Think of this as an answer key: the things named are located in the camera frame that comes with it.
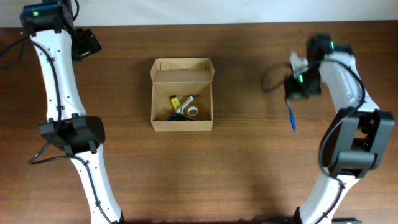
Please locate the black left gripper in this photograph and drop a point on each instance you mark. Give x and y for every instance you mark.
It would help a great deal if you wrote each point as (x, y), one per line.
(91, 43)

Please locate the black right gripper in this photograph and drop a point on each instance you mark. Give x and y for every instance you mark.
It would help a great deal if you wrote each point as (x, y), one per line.
(291, 93)

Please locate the blue ballpoint pen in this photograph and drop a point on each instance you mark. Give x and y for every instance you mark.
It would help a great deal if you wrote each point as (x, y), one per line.
(291, 115)

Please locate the brown cardboard box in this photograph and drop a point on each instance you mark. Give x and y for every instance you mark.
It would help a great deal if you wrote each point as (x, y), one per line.
(182, 77)

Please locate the yellow highlighter marker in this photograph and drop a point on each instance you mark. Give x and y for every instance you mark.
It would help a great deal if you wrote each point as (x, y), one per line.
(175, 102)

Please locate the black ballpoint pen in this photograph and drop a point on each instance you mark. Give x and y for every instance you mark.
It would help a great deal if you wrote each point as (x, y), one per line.
(182, 117)

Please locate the yellow tape roll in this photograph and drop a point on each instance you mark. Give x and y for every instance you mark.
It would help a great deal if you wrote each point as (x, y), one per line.
(192, 111)

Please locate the blue whiteboard marker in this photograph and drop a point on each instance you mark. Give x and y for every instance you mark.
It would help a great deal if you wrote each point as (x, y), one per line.
(185, 104)

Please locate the black whiteboard marker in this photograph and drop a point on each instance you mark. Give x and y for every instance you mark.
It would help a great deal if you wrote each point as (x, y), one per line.
(173, 118)

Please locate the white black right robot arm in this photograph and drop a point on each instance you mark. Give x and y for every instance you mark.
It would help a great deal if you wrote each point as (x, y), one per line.
(357, 137)

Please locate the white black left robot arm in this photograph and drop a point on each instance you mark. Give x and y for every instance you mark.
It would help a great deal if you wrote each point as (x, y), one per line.
(58, 43)

